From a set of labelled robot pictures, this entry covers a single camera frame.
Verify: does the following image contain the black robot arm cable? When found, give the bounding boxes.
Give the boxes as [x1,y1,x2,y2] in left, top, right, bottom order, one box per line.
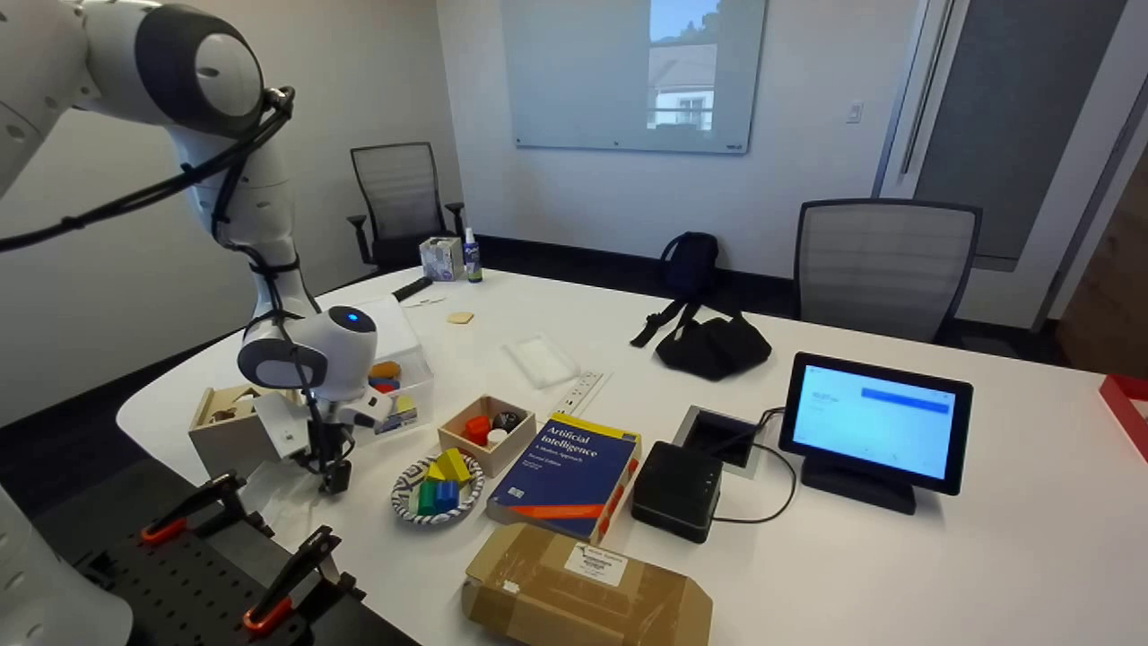
[0,84,303,260]

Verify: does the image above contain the black rectangular device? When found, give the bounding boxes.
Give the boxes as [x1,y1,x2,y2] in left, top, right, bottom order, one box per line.
[628,437,728,546]

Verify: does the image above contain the white notepad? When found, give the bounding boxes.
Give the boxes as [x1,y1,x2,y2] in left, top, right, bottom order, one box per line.
[500,339,585,391]

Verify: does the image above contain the white chair back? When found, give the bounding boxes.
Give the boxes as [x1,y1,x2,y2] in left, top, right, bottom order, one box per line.
[0,480,138,646]

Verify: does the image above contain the black device cable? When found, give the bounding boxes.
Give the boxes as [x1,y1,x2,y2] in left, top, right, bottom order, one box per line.
[710,407,804,532]

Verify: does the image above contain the black orange clamp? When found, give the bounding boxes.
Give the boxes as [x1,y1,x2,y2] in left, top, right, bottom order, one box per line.
[238,523,366,639]
[138,470,276,554]

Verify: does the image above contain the clear plastic container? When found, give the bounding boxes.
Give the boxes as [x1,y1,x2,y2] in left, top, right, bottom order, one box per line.
[357,353,423,437]

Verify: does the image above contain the blue patterned paper plate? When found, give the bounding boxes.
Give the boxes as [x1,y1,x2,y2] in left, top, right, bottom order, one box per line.
[387,450,487,532]

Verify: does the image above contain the red object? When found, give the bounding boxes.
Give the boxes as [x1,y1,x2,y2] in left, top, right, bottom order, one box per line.
[1098,371,1148,464]

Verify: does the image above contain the brown cardboard box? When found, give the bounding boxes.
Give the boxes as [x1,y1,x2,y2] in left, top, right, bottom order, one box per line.
[461,520,718,646]

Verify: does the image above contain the blue textbook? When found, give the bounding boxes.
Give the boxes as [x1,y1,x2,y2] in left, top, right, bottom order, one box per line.
[486,409,641,548]

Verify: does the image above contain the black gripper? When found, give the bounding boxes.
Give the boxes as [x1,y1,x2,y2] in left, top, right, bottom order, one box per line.
[299,400,358,498]

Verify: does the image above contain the black tablet on stand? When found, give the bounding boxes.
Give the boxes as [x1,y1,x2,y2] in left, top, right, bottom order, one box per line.
[780,349,975,516]

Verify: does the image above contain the black marker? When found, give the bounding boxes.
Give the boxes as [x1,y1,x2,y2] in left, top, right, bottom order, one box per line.
[390,274,439,305]

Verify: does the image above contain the grey mesh office chair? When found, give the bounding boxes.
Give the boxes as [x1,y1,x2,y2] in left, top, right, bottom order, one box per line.
[345,141,470,276]
[790,193,988,349]

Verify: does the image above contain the black backpack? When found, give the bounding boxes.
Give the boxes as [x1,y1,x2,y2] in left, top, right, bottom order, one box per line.
[628,230,780,384]

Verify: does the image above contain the small spray bottle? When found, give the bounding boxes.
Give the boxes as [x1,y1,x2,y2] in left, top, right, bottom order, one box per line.
[461,221,486,286]

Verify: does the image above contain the clear plastic bag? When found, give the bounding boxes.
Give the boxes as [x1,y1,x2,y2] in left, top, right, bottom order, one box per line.
[244,391,335,532]

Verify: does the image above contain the wall whiteboard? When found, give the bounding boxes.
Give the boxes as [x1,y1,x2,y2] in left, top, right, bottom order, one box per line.
[500,0,771,157]

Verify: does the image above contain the black perforated mounting board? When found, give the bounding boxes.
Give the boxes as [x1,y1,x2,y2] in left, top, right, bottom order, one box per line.
[67,470,417,646]

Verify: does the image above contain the open wooden box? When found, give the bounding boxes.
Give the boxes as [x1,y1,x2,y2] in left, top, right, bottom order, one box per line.
[436,391,539,480]

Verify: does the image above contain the recessed table outlet box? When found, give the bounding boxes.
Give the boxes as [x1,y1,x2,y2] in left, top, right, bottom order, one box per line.
[670,403,767,475]

